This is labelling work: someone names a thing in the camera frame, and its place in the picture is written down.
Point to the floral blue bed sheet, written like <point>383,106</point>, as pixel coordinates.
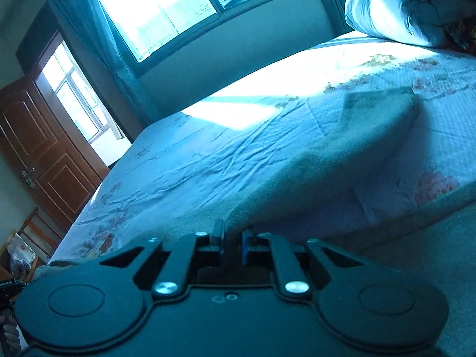
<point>357,141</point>

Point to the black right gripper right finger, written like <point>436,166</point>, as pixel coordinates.
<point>297,271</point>

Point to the brown wooden door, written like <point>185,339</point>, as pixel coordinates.
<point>61,175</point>

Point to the rolled white blue quilt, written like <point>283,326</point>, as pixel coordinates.
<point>415,22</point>

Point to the teal curtain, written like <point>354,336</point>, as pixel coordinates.
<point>89,23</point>

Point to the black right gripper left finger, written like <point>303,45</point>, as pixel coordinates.
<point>167,272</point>

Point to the small side window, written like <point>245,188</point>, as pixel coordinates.
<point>78,97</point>

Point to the wooden chair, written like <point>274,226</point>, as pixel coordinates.
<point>40,236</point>

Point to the white plastic bag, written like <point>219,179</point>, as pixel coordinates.
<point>21,257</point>

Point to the grey fleece pants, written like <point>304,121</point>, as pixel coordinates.
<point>82,308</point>

